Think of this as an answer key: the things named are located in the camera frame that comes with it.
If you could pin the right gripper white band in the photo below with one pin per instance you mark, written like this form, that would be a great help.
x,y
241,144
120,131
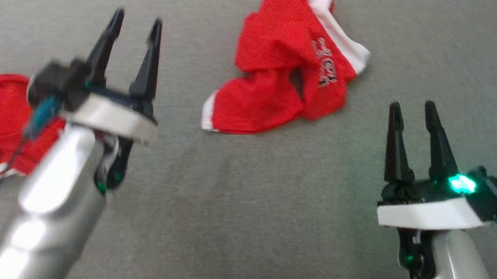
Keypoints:
x,y
427,211

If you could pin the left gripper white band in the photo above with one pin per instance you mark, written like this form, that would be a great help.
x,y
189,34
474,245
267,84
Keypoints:
x,y
110,119

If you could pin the red basketball jersey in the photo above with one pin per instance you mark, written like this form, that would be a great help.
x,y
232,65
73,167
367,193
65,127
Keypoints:
x,y
1,113

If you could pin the red Bulls 23 jersey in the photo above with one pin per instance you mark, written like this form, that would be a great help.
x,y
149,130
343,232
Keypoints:
x,y
277,36

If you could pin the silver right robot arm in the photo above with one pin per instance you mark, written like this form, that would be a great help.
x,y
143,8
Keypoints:
x,y
457,276

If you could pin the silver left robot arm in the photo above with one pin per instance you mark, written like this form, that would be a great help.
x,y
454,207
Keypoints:
x,y
52,196

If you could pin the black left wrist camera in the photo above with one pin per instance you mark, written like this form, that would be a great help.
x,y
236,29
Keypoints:
x,y
60,82

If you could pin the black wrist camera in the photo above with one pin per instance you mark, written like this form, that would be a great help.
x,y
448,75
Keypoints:
x,y
60,82
496,194

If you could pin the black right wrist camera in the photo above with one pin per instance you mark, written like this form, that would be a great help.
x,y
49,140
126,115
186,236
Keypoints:
x,y
496,194

